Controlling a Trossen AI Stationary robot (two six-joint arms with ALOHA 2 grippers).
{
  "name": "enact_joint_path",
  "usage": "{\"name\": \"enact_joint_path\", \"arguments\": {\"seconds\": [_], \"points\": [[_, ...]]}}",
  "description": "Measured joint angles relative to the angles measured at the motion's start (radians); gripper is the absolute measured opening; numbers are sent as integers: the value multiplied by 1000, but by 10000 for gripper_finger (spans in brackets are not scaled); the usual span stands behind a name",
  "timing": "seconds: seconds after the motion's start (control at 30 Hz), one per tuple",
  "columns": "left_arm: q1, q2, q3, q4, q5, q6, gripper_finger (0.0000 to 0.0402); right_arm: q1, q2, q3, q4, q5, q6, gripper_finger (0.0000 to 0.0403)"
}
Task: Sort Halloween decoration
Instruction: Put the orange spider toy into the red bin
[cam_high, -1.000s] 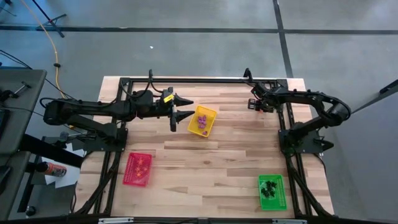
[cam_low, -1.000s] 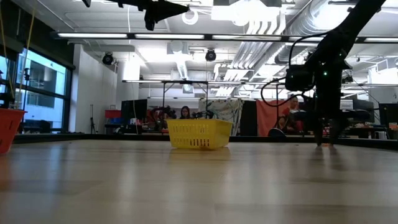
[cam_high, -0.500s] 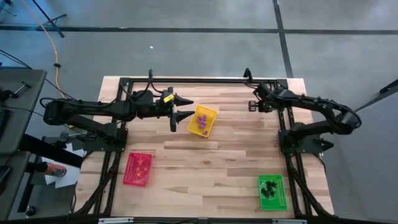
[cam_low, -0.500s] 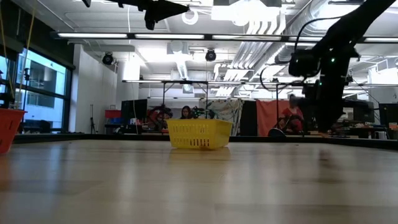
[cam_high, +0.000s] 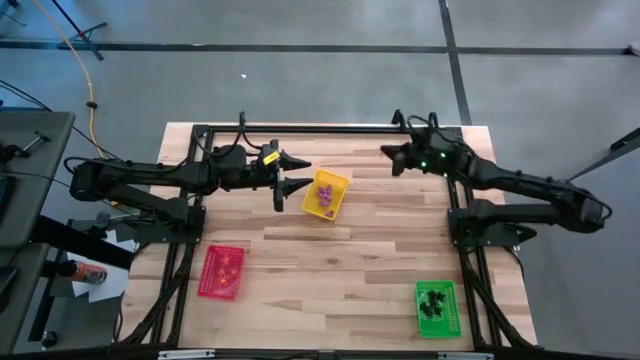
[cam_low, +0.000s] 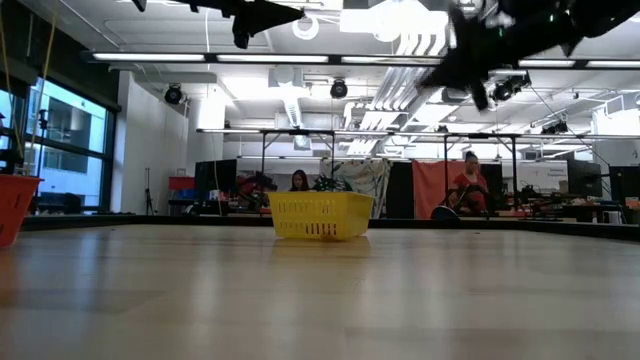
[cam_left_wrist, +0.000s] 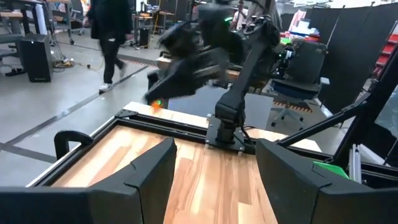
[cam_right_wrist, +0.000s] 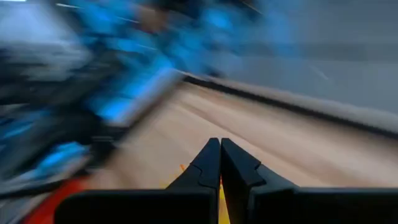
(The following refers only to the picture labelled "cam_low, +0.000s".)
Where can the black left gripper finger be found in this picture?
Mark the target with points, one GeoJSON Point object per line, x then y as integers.
{"type": "Point", "coordinates": [275, 15]}

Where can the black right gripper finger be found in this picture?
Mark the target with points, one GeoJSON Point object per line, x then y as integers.
{"type": "Point", "coordinates": [450, 75]}
{"type": "Point", "coordinates": [460, 32]}

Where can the yellow plastic basket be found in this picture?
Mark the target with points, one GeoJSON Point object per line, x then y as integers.
{"type": "Point", "coordinates": [320, 215]}

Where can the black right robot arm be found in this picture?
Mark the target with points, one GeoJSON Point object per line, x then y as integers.
{"type": "Point", "coordinates": [610, 15]}

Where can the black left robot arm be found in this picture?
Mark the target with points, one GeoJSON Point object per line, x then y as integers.
{"type": "Point", "coordinates": [200, 4]}

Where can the black distant robot arm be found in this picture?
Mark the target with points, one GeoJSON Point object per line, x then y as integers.
{"type": "Point", "coordinates": [445, 212]}

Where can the white light strip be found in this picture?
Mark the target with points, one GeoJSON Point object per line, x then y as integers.
{"type": "Point", "coordinates": [612, 64]}
{"type": "Point", "coordinates": [272, 58]}
{"type": "Point", "coordinates": [147, 57]}
{"type": "Point", "coordinates": [547, 63]}
{"type": "Point", "coordinates": [390, 60]}

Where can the black ceiling spotlight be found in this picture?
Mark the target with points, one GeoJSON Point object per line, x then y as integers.
{"type": "Point", "coordinates": [555, 128]}
{"type": "Point", "coordinates": [507, 90]}

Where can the orange curtain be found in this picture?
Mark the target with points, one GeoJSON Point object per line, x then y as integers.
{"type": "Point", "coordinates": [430, 185]}

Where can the person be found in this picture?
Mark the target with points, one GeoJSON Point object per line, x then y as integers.
{"type": "Point", "coordinates": [471, 187]}
{"type": "Point", "coordinates": [299, 181]}

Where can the black curtain panel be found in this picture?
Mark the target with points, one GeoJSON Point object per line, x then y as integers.
{"type": "Point", "coordinates": [402, 190]}

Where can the patterned white cloth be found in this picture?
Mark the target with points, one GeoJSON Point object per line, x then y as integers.
{"type": "Point", "coordinates": [367, 175]}

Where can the black monitor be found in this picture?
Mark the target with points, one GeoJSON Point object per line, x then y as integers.
{"type": "Point", "coordinates": [585, 180]}
{"type": "Point", "coordinates": [625, 185]}
{"type": "Point", "coordinates": [215, 177]}

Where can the red box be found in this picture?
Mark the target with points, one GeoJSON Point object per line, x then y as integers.
{"type": "Point", "coordinates": [181, 183]}

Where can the cluttered distant workbench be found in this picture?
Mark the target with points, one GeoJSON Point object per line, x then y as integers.
{"type": "Point", "coordinates": [575, 212]}

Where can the thin black tripod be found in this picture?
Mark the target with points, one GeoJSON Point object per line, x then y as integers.
{"type": "Point", "coordinates": [148, 200]}

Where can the large window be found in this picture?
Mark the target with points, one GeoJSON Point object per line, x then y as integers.
{"type": "Point", "coordinates": [65, 130]}

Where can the red plastic basket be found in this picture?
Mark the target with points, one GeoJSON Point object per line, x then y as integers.
{"type": "Point", "coordinates": [15, 210]}

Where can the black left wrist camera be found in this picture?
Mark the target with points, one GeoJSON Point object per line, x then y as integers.
{"type": "Point", "coordinates": [241, 40]}

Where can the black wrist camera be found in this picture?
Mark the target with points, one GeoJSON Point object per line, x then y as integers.
{"type": "Point", "coordinates": [241, 40]}
{"type": "Point", "coordinates": [481, 97]}

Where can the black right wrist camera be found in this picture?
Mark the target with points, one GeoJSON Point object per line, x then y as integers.
{"type": "Point", "coordinates": [481, 97]}

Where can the black gantry frame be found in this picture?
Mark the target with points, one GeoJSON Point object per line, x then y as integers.
{"type": "Point", "coordinates": [500, 135]}
{"type": "Point", "coordinates": [297, 132]}

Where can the black round ceiling camera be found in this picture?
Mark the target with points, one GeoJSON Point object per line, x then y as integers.
{"type": "Point", "coordinates": [173, 94]}
{"type": "Point", "coordinates": [339, 89]}

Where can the white wall sign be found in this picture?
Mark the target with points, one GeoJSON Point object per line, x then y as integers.
{"type": "Point", "coordinates": [542, 175]}

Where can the black aluminium table frame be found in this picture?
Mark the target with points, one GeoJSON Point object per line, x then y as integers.
{"type": "Point", "coordinates": [425, 223]}

